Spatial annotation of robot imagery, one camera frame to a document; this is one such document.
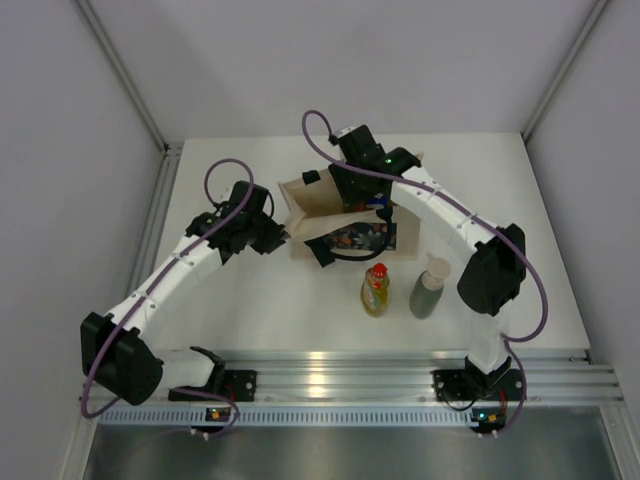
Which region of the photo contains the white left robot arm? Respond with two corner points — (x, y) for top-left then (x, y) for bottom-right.
(80, 181), (288, 405)

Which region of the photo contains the blue pump bottle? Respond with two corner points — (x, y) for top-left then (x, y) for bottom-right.
(366, 196), (388, 210)

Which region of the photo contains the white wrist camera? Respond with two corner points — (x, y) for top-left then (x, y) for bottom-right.
(212, 186), (233, 207)
(330, 126), (355, 145)

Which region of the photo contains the left aluminium frame post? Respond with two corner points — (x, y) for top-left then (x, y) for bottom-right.
(74, 0), (171, 156)

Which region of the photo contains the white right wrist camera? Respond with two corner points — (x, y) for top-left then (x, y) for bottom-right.
(330, 126), (355, 145)

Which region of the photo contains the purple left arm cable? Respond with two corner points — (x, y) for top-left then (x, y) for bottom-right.
(80, 158), (257, 441)

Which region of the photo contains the beige canvas tote bag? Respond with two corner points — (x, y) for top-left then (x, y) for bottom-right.
(278, 169), (420, 261)

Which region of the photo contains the aluminium frame post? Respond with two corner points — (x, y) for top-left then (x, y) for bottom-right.
(74, 0), (171, 156)
(521, 0), (614, 145)

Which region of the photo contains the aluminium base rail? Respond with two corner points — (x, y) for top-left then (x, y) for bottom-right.
(222, 350), (624, 406)

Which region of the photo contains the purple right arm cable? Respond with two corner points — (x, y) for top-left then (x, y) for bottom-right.
(301, 109), (550, 439)

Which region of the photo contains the right aluminium frame post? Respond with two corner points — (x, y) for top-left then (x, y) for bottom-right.
(521, 0), (614, 145)

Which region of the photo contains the white slotted cable duct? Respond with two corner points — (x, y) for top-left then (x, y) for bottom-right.
(98, 405), (498, 427)

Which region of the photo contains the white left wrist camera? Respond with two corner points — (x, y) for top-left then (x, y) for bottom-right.
(212, 186), (233, 207)

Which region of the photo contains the green pump bottle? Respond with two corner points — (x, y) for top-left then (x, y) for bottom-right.
(409, 252), (451, 320)

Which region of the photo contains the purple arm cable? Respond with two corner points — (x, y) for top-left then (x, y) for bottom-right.
(301, 109), (550, 439)
(80, 158), (257, 441)

